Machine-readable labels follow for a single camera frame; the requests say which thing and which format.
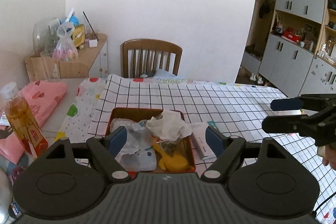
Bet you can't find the clear plastic bag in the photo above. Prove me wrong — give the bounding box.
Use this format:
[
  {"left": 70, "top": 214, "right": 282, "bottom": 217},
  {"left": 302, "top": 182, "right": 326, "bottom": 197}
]
[{"left": 110, "top": 118, "right": 157, "bottom": 172}]

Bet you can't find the white tissue cloth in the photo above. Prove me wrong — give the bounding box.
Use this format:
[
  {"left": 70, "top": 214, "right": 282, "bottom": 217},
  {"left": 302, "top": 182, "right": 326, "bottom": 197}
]
[{"left": 146, "top": 110, "right": 193, "bottom": 142}]

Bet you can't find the person's right hand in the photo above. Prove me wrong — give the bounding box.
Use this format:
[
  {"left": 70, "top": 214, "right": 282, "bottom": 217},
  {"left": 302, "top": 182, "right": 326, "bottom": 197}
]
[{"left": 322, "top": 145, "right": 336, "bottom": 170}]

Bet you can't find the white black grid tablecloth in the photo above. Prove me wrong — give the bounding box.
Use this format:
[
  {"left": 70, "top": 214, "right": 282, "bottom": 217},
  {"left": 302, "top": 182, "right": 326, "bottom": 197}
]
[{"left": 88, "top": 75, "right": 335, "bottom": 223}]

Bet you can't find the polka dot tablecloth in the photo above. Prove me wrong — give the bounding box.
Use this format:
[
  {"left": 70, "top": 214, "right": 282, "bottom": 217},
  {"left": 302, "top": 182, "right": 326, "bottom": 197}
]
[{"left": 57, "top": 75, "right": 226, "bottom": 143}]

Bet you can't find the red box on cabinet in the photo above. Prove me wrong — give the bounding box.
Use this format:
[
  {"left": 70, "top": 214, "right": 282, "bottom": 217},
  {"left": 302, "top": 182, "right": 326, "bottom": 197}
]
[{"left": 282, "top": 27, "right": 302, "bottom": 42}]

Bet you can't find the pink folded cloth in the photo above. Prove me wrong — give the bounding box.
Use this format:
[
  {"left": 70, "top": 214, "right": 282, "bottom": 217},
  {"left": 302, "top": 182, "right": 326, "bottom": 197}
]
[{"left": 1, "top": 81, "right": 67, "bottom": 165}]

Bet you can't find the amber drink bottle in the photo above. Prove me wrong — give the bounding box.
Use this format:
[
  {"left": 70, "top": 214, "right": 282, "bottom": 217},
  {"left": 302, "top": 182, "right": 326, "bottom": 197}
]
[{"left": 1, "top": 82, "right": 49, "bottom": 157}]

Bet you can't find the blue cushion on chair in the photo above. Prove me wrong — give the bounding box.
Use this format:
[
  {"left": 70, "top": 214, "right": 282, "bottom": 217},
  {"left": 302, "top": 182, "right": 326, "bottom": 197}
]
[{"left": 153, "top": 69, "right": 185, "bottom": 80}]

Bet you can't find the wooden sideboard cabinet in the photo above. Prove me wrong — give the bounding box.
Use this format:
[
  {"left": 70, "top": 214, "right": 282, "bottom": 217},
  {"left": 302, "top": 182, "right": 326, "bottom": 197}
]
[{"left": 75, "top": 33, "right": 108, "bottom": 79}]

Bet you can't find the cardboard box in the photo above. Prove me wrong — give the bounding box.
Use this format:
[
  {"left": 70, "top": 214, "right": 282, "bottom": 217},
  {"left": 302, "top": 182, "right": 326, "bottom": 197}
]
[{"left": 25, "top": 56, "right": 93, "bottom": 82}]

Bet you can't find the clear bag with pink items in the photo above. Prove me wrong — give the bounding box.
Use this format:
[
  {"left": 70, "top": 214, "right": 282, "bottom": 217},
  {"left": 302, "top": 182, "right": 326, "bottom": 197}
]
[{"left": 52, "top": 22, "right": 78, "bottom": 61}]

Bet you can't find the small white box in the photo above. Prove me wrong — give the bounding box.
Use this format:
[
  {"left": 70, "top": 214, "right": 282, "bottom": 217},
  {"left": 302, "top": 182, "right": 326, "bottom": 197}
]
[{"left": 89, "top": 39, "right": 98, "bottom": 48}]

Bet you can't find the wooden dining chair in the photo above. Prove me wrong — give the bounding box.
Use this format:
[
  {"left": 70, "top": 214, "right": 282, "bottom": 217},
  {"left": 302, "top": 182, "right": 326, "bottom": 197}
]
[{"left": 121, "top": 39, "right": 183, "bottom": 79}]

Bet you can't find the yellow alarm clock toy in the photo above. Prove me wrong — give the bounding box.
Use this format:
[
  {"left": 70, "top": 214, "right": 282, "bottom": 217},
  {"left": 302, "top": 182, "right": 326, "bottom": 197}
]
[{"left": 72, "top": 24, "right": 85, "bottom": 48}]

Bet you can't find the clear glass jar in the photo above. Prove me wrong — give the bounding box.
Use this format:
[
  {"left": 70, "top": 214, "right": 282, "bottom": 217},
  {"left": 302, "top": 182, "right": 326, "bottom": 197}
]
[{"left": 33, "top": 18, "right": 60, "bottom": 54}]

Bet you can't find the grey wooden wall cabinet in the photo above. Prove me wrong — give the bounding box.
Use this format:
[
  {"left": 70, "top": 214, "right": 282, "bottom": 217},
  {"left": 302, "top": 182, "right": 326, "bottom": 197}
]
[{"left": 241, "top": 0, "right": 335, "bottom": 97}]

